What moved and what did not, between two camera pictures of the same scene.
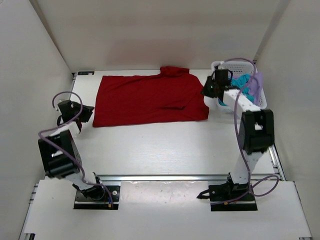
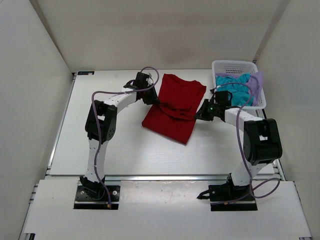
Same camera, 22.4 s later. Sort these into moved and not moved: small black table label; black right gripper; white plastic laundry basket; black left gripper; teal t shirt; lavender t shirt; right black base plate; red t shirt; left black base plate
Moved: black right gripper; black left gripper; red t shirt
Not moved: right black base plate; teal t shirt; white plastic laundry basket; lavender t shirt; left black base plate; small black table label
